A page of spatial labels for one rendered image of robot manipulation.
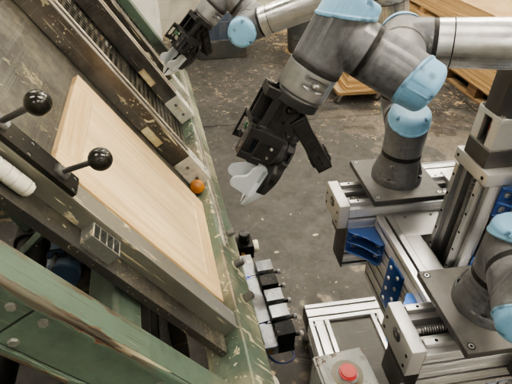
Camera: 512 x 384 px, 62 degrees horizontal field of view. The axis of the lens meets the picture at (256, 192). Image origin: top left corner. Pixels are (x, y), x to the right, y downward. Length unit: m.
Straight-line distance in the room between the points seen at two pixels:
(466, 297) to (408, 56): 0.59
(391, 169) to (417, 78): 0.75
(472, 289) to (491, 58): 0.49
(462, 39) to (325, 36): 0.23
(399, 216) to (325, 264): 1.18
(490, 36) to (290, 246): 2.04
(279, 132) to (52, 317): 0.40
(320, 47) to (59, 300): 0.47
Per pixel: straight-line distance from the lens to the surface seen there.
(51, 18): 1.32
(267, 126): 0.64
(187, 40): 1.31
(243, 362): 1.06
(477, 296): 1.02
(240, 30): 1.17
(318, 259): 2.54
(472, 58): 0.74
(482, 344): 1.02
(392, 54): 0.60
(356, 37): 0.59
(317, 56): 0.60
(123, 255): 0.88
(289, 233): 2.68
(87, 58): 1.34
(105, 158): 0.70
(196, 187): 1.50
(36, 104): 0.67
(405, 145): 1.28
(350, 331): 1.99
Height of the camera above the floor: 1.80
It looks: 37 degrees down
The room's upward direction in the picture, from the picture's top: straight up
